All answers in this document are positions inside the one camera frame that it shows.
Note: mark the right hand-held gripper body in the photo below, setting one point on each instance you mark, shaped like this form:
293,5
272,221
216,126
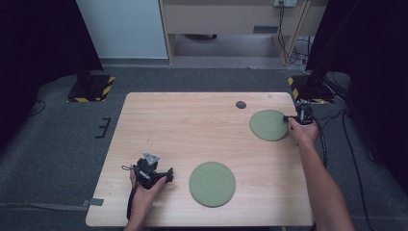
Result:
304,115

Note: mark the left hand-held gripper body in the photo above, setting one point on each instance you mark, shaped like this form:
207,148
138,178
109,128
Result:
147,171

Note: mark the green round plate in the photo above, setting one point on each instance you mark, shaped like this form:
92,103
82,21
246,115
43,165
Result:
211,184
267,125

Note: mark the person's right hand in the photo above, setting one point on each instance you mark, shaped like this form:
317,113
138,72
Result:
304,132

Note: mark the person's left hand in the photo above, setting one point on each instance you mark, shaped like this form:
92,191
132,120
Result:
144,199

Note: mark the black yellow striped stand base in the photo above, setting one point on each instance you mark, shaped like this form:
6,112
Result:
308,91
91,89

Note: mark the grey tape strip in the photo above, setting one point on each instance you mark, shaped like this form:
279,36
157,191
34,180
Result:
93,202

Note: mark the black curtain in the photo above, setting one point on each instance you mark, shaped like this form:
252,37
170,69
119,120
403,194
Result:
369,64
38,48

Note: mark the grey power strip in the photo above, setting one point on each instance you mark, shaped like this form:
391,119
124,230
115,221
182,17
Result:
285,3

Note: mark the wooden cabinet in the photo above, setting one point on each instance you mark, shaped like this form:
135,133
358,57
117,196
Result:
218,19

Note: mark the white panel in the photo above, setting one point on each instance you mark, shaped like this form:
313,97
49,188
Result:
122,29

